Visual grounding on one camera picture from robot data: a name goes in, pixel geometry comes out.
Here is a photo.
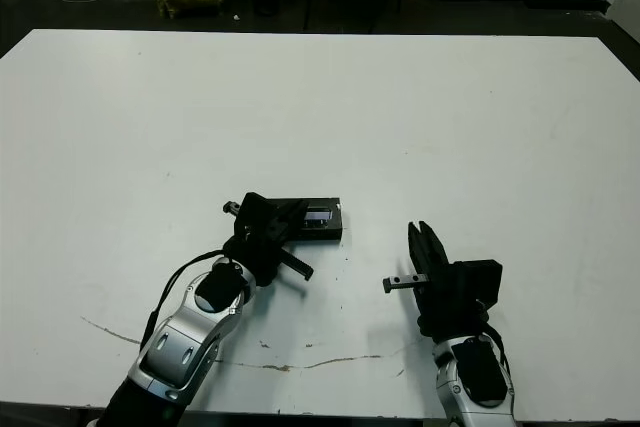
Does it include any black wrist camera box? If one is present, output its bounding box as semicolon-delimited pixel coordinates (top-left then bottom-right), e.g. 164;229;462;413
452;259;504;313
234;191;280;241

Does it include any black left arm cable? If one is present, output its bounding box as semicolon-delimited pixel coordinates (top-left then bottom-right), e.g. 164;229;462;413
141;249;236;348

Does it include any black box lid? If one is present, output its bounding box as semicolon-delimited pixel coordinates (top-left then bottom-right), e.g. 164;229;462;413
269;195;345;243

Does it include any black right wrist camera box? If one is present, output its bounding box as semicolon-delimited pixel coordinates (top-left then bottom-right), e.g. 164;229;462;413
452;259;504;313

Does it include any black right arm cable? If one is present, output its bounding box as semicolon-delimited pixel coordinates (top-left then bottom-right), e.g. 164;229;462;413
482;324;514;388

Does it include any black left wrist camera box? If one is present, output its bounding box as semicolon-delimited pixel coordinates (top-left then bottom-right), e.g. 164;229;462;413
234;191;280;241

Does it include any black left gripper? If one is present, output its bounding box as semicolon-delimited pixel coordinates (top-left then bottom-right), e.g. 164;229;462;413
221;198;316;288

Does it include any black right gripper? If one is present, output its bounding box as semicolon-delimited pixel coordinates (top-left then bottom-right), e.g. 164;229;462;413
382;219;490;344

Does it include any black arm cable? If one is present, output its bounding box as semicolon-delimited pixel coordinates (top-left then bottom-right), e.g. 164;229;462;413
141;249;236;348
482;324;514;388

